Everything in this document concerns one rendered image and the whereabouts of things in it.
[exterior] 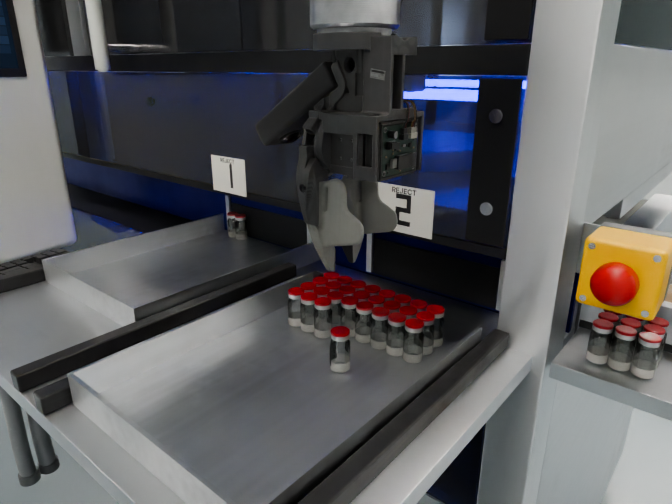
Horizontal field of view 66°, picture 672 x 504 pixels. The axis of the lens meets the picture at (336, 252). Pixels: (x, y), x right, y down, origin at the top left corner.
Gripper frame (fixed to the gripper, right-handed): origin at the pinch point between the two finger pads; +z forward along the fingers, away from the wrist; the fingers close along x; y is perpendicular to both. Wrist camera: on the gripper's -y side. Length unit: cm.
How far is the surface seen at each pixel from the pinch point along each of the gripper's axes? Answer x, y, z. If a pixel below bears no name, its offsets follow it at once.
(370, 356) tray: 4.1, 1.6, 13.2
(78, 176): 23, -111, 11
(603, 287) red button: 12.9, 21.8, 1.9
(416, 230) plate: 16.0, -0.6, 1.7
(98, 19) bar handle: 9, -60, -25
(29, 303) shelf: -15.3, -42.8, 13.5
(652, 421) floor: 152, 18, 101
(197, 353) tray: -8.2, -13.7, 13.2
